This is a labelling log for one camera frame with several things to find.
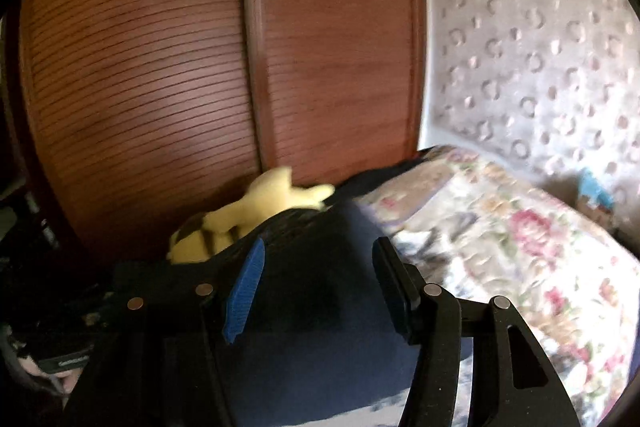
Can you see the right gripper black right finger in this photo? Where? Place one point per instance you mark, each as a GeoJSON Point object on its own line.
{"type": "Point", "coordinates": [513, 380]}

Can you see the brown wooden wardrobe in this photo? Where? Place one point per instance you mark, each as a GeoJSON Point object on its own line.
{"type": "Point", "coordinates": [143, 112]}

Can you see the floral pink quilt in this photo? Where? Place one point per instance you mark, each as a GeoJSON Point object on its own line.
{"type": "Point", "coordinates": [470, 226]}

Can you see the person left hand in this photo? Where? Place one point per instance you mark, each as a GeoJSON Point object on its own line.
{"type": "Point", "coordinates": [60, 384]}

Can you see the circle patterned sheer curtain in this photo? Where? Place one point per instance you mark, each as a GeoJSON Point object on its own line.
{"type": "Point", "coordinates": [548, 87]}

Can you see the dark circle patterned cloth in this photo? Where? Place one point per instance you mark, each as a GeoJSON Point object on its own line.
{"type": "Point", "coordinates": [286, 237]}

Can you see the navy printed t-shirt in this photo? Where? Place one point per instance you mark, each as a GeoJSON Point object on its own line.
{"type": "Point", "coordinates": [319, 347]}

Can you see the yellow plush toy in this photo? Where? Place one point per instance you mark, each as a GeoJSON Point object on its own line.
{"type": "Point", "coordinates": [208, 233]}

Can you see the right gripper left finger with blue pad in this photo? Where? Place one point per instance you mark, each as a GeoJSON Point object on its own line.
{"type": "Point", "coordinates": [163, 364]}

